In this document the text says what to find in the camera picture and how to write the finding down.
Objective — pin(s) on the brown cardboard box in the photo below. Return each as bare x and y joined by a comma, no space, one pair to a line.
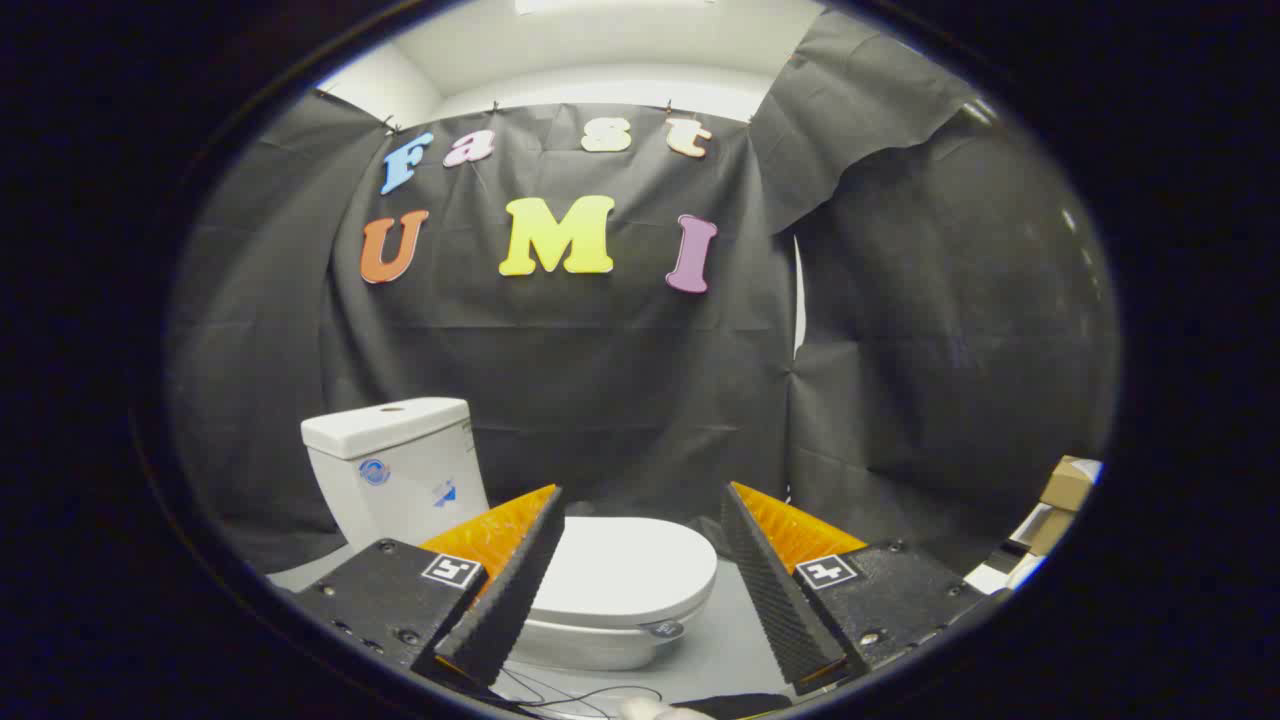
1052,532
1070,483

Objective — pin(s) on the white toilet lid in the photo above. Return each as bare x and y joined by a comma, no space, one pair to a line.
625,565

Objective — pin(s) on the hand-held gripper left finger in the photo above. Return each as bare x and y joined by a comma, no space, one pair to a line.
510,590

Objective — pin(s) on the white toilet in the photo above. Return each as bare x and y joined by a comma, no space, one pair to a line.
400,505

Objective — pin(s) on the black backdrop cloth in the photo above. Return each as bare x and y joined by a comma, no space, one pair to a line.
600,380

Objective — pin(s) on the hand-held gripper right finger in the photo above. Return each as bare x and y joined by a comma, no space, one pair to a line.
775,600

